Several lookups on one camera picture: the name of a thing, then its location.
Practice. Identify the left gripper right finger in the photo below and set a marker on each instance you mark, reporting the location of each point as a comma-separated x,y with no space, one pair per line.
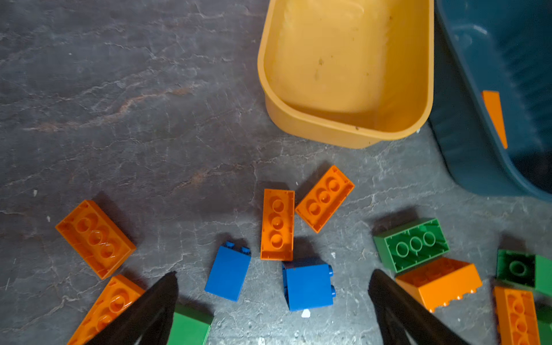
402,319

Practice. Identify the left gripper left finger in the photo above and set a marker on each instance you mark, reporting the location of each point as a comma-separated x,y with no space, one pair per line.
148,320

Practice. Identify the orange small lego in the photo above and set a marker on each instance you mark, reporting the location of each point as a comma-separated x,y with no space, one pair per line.
439,282

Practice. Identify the blue square lego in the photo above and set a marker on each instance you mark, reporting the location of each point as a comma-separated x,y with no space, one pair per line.
307,284

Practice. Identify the green long lego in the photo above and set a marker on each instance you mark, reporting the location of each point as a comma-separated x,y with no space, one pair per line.
544,318

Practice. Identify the green small lego left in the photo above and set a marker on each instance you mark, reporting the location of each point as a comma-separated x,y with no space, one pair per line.
190,326

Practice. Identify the green lego upside down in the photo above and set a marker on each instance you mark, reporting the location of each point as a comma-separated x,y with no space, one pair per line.
412,244

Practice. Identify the blue lego centre left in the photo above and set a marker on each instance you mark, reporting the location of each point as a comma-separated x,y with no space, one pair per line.
229,271

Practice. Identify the yellow plastic bin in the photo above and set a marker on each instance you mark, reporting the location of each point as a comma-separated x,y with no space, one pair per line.
348,73

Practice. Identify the teal plastic bin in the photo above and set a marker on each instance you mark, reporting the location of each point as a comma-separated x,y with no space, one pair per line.
502,46

